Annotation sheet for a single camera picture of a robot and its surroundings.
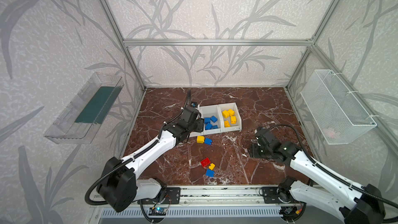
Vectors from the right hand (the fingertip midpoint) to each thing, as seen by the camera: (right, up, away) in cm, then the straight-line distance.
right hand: (251, 145), depth 81 cm
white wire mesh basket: (+30, +17, -20) cm, 40 cm away
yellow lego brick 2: (-7, +11, +18) cm, 22 cm away
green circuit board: (-46, -28, -10) cm, 55 cm away
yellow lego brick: (-8, +16, +21) cm, 27 cm away
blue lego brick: (-24, +10, +20) cm, 33 cm away
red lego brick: (-24, -10, +2) cm, 26 cm away
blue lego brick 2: (-19, +11, +20) cm, 30 cm away
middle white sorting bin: (-23, +16, +23) cm, 37 cm away
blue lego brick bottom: (-22, -15, -1) cm, 26 cm away
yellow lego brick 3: (-11, +9, +16) cm, 21 cm away
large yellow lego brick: (-11, +15, +20) cm, 28 cm away
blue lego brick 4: (-23, -1, +10) cm, 25 cm away
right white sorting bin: (-9, +11, +18) cm, 23 cm away
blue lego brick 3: (-23, +7, +15) cm, 28 cm away
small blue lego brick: (-19, +7, +15) cm, 25 cm away
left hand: (-26, +15, +2) cm, 31 cm away
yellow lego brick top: (-27, 0, +10) cm, 29 cm away
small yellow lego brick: (-21, -12, +1) cm, 24 cm away
